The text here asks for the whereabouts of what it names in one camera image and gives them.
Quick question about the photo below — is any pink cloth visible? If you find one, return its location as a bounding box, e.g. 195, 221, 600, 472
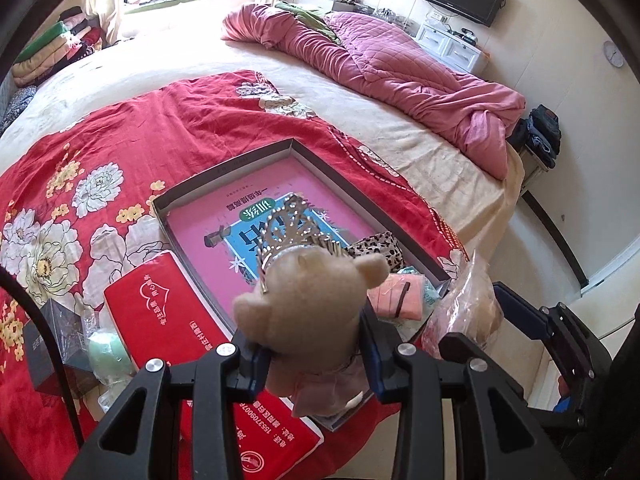
367, 272, 427, 320

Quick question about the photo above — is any bed with cream sheet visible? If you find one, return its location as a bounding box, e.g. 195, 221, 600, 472
0, 35, 526, 281

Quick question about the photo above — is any white cabinet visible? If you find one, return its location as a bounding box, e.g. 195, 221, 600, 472
415, 22, 488, 73

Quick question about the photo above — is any green cloth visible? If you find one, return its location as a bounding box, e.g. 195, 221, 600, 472
275, 2, 343, 43

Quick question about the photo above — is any dark gray box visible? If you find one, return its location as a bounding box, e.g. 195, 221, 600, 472
22, 300, 101, 396

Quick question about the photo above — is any pile of blue jeans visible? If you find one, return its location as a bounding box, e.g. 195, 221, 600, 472
507, 105, 561, 168

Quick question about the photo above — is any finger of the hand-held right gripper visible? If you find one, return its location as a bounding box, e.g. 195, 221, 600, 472
492, 282, 613, 366
547, 347, 588, 411

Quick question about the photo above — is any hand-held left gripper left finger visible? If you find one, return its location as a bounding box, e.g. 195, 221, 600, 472
65, 340, 273, 480

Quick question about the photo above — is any shallow cardboard box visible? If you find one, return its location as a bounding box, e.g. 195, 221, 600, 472
151, 137, 453, 433

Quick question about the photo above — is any round wall clock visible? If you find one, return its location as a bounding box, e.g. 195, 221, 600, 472
603, 41, 626, 68

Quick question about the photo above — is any small tissue packet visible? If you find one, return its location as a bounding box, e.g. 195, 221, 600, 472
97, 385, 131, 413

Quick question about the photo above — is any red floral blanket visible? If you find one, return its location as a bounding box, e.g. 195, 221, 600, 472
0, 71, 471, 480

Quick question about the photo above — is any clear green tissue packet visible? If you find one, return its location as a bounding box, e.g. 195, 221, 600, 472
419, 276, 442, 313

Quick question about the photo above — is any leopard print pouch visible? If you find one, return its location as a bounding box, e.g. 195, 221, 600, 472
347, 231, 403, 273

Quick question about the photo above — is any red tissue pack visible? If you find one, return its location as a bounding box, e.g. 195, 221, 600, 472
103, 249, 326, 480

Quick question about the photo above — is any dark patterned pillow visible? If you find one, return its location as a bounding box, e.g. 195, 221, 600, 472
0, 85, 38, 133

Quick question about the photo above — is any silver tiara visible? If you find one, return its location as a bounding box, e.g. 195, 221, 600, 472
256, 194, 351, 295

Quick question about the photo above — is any cream curtain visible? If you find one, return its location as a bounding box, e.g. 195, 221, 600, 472
85, 0, 131, 41

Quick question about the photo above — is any cream teddy bear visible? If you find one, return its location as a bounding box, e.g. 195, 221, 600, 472
232, 250, 391, 418

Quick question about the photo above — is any light green ball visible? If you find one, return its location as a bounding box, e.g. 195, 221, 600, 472
86, 329, 135, 388

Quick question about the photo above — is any clear plastic bag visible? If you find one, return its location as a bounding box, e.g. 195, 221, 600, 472
422, 252, 503, 356

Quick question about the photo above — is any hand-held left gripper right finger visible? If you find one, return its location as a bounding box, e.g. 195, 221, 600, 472
359, 310, 576, 480

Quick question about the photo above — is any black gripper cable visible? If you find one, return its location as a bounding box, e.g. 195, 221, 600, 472
0, 265, 86, 453

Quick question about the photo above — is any pink quilt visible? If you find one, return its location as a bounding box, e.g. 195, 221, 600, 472
221, 4, 526, 181

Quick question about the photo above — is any stack of folded clothes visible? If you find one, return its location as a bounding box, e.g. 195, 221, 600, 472
12, 6, 108, 88

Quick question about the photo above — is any pink book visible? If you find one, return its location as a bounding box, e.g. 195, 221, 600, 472
167, 155, 381, 321

